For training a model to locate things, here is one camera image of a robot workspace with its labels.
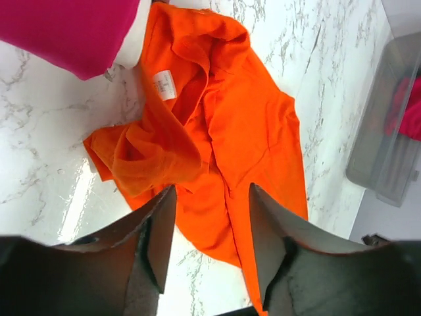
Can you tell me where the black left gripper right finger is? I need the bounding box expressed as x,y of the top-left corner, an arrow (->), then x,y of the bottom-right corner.
249,184 -> 420,315

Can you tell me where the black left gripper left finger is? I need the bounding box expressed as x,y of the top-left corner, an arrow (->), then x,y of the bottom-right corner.
1,186 -> 177,315

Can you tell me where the orange t shirt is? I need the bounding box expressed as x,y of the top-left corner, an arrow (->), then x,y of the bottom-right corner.
84,3 -> 308,315

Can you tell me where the clear grey plastic bin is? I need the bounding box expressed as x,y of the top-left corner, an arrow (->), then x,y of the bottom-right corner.
346,32 -> 420,207

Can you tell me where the magenta folded t shirt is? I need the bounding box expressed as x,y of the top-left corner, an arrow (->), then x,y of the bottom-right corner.
1,1 -> 139,80

